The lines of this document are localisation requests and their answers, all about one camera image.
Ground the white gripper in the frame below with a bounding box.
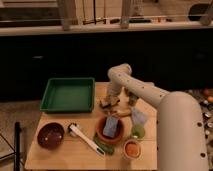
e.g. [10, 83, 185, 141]
[105, 82, 122, 105]

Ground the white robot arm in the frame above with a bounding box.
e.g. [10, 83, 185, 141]
[107, 63, 209, 171]

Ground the orange bowl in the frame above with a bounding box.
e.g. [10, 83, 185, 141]
[96, 116, 124, 145]

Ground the purple bowl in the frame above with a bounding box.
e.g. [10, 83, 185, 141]
[37, 122, 64, 150]

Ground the yellow banana toy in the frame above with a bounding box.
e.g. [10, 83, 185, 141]
[105, 109, 131, 118]

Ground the brown brush toy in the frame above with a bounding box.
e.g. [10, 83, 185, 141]
[124, 89, 139, 106]

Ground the blue sponge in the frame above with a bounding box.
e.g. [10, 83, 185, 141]
[103, 116, 118, 138]

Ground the light blue cloth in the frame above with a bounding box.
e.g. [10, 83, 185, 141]
[131, 107, 148, 126]

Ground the green cup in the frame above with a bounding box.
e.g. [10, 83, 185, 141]
[131, 124, 145, 139]

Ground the green cucumber toy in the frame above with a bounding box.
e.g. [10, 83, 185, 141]
[93, 135, 114, 155]

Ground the green plastic tray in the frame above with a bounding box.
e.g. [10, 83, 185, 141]
[40, 77, 95, 113]

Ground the cup with orange content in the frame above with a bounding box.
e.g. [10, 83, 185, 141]
[123, 139, 141, 160]

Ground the black pole stand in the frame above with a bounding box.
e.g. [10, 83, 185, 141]
[14, 122, 21, 171]

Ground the white handled kitchen tool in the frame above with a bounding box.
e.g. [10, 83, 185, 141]
[68, 123, 105, 156]

